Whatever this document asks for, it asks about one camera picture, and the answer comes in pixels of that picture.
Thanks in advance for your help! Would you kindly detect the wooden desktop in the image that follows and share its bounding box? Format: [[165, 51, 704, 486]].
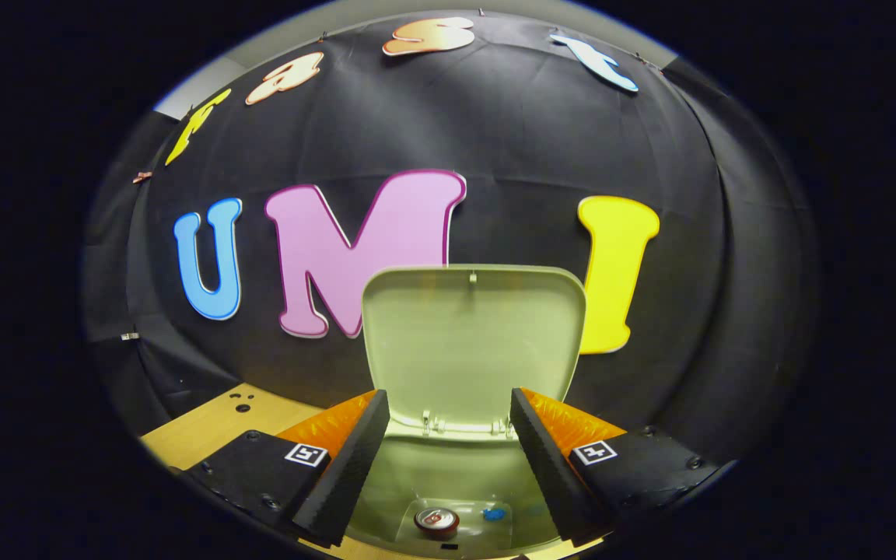
[[141, 383, 604, 560]]

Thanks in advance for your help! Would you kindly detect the pale green desktop garbage bin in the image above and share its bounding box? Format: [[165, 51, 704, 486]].
[[347, 264, 587, 557]]

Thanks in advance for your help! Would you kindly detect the black backdrop cloth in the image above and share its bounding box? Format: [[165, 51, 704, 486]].
[[82, 8, 818, 467]]

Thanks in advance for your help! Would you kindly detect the orange pop can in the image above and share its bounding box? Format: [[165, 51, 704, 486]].
[[414, 508, 460, 541]]

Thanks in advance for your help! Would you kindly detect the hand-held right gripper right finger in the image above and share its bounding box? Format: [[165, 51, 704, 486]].
[[509, 387, 721, 548]]

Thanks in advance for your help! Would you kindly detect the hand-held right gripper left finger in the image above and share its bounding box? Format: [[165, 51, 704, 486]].
[[168, 389, 391, 549]]

